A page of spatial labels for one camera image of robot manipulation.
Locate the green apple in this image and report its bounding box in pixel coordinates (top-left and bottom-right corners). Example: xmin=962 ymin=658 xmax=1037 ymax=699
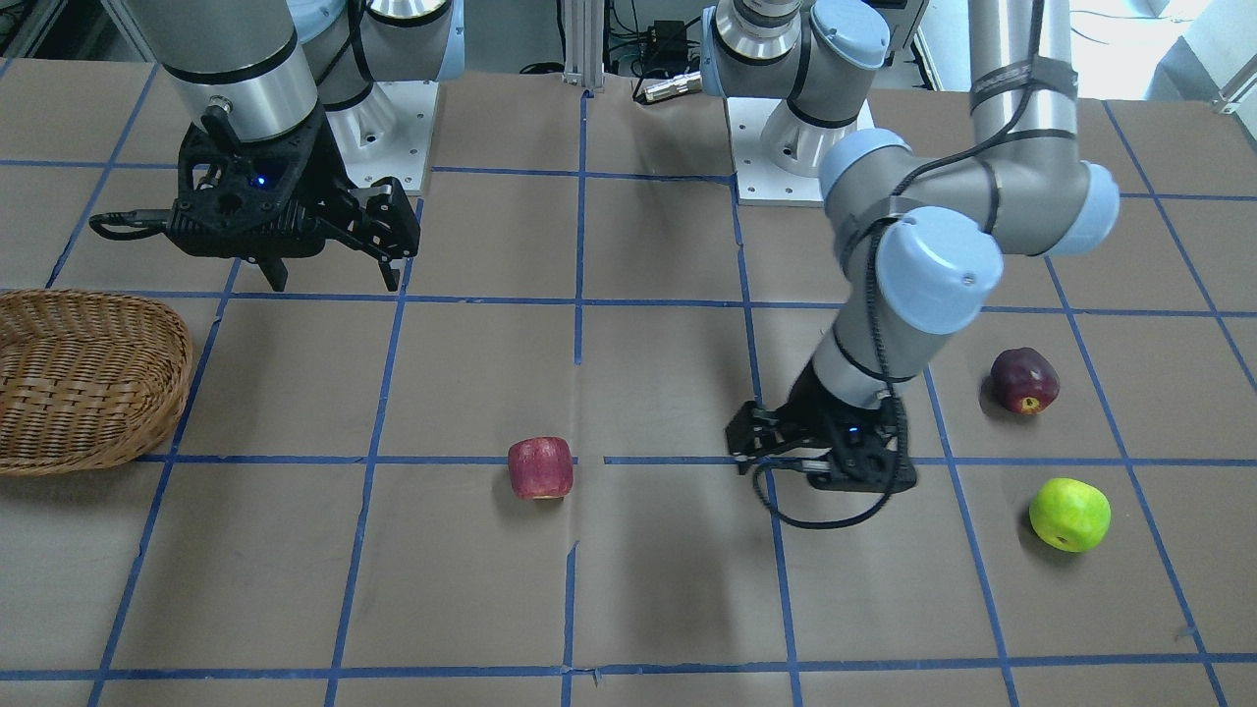
xmin=1028 ymin=477 xmax=1112 ymax=552

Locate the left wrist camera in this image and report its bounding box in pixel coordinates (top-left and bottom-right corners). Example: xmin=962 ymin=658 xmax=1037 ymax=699
xmin=750 ymin=391 xmax=918 ymax=531

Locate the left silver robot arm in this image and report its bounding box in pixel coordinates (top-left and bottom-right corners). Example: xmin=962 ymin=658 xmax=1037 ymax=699
xmin=701 ymin=1 xmax=1120 ymax=488

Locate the aluminium frame post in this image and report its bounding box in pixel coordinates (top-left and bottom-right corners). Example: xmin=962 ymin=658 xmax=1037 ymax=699
xmin=561 ymin=0 xmax=607 ymax=94

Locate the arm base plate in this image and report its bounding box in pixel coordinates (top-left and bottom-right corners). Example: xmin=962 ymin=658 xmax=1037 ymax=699
xmin=328 ymin=82 xmax=441 ymax=198
xmin=727 ymin=97 xmax=874 ymax=208

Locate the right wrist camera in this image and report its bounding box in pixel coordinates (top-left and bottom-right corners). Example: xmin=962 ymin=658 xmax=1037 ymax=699
xmin=88 ymin=126 xmax=343 ymax=260

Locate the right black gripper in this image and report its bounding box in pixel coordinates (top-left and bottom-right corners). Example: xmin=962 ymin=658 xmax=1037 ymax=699
xmin=172 ymin=104 xmax=421 ymax=294

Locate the wicker basket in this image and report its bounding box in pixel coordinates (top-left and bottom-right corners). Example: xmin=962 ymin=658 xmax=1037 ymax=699
xmin=1 ymin=288 xmax=196 ymax=477

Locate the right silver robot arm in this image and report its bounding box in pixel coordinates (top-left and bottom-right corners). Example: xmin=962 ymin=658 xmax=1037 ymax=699
xmin=89 ymin=1 xmax=465 ymax=292

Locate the dark red apple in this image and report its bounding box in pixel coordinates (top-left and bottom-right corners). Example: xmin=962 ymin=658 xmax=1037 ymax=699
xmin=989 ymin=348 xmax=1061 ymax=415

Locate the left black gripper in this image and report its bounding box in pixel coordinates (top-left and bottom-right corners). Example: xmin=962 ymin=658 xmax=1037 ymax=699
xmin=727 ymin=364 xmax=900 ymax=477

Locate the red yellow apple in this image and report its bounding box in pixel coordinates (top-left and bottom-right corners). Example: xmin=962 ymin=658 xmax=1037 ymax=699
xmin=507 ymin=437 xmax=574 ymax=499

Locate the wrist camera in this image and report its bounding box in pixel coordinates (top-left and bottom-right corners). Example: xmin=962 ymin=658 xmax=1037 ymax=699
xmin=88 ymin=126 xmax=343 ymax=260
xmin=750 ymin=391 xmax=918 ymax=531

